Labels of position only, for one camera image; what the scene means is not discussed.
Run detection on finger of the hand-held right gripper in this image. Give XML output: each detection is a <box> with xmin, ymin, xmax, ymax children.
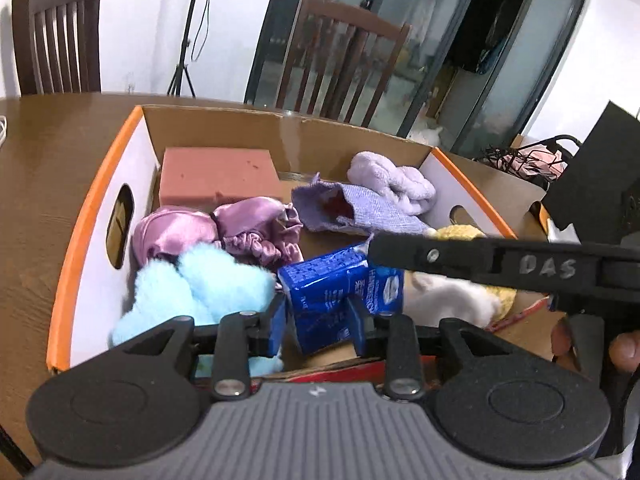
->
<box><xmin>366</xmin><ymin>231</ymin><xmax>601</xmax><ymax>295</ymax></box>

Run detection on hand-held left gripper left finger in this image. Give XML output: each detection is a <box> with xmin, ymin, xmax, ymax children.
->
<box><xmin>117</xmin><ymin>294</ymin><xmax>288</xmax><ymax>398</ymax></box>

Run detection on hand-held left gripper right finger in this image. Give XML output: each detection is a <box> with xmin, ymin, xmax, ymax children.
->
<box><xmin>346</xmin><ymin>295</ymin><xmax>507</xmax><ymax>402</ymax></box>

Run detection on blue tissue pack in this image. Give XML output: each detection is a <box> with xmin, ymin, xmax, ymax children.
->
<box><xmin>277</xmin><ymin>242</ymin><xmax>405</xmax><ymax>357</ymax></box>

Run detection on orange-edged cardboard box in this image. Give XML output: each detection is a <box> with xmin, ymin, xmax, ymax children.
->
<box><xmin>46</xmin><ymin>104</ymin><xmax>551</xmax><ymax>386</ymax></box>

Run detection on person's right hand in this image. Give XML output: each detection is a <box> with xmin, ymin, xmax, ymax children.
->
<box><xmin>551</xmin><ymin>317</ymin><xmax>640</xmax><ymax>374</ymax></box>

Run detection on yellow fluffy cloth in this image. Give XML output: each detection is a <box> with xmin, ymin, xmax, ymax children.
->
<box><xmin>432</xmin><ymin>225</ymin><xmax>518</xmax><ymax>313</ymax></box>

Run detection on white fluffy plush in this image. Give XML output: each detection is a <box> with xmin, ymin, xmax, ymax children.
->
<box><xmin>402</xmin><ymin>270</ymin><xmax>503</xmax><ymax>330</ymax></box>

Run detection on lavender knitted pouch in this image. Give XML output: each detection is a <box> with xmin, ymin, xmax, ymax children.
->
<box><xmin>291</xmin><ymin>174</ymin><xmax>436</xmax><ymax>235</ymax></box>

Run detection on lavender fuzzy cloth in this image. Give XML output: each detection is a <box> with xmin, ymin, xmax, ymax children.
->
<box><xmin>347</xmin><ymin>151</ymin><xmax>437</xmax><ymax>216</ymax></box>

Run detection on light blue fluffy plush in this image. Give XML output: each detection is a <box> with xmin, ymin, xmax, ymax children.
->
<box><xmin>111</xmin><ymin>242</ymin><xmax>283</xmax><ymax>376</ymax></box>

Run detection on mauve satin scrunchie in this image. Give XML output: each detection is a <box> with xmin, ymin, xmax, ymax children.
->
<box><xmin>212</xmin><ymin>196</ymin><xmax>305</xmax><ymax>267</ymax></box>

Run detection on black board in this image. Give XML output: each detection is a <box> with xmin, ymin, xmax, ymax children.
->
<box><xmin>541</xmin><ymin>101</ymin><xmax>640</xmax><ymax>246</ymax></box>

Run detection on pink satin scrunchie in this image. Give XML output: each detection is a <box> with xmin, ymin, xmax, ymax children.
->
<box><xmin>131</xmin><ymin>206</ymin><xmax>221</xmax><ymax>266</ymax></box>

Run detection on pink sponge block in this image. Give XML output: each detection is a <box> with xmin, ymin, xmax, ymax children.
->
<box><xmin>159</xmin><ymin>147</ymin><xmax>283</xmax><ymax>208</ymax></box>

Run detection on dark wooden slatted chair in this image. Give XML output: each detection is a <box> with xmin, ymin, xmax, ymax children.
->
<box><xmin>275</xmin><ymin>0</ymin><xmax>412</xmax><ymax>128</ymax></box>
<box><xmin>11</xmin><ymin>0</ymin><xmax>102</xmax><ymax>97</ymax></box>

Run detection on glass sliding door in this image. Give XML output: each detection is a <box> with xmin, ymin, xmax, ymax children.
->
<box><xmin>245</xmin><ymin>0</ymin><xmax>586</xmax><ymax>158</ymax></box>

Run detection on hanging dark clothes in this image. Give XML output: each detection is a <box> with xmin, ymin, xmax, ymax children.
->
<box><xmin>450</xmin><ymin>0</ymin><xmax>526</xmax><ymax>76</ymax></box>

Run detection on studio light on black stand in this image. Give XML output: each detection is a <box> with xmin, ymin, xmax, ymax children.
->
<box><xmin>166</xmin><ymin>0</ymin><xmax>221</xmax><ymax>98</ymax></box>

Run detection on black wire basket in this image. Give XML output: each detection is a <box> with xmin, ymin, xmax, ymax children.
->
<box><xmin>475</xmin><ymin>135</ymin><xmax>583</xmax><ymax>181</ymax></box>

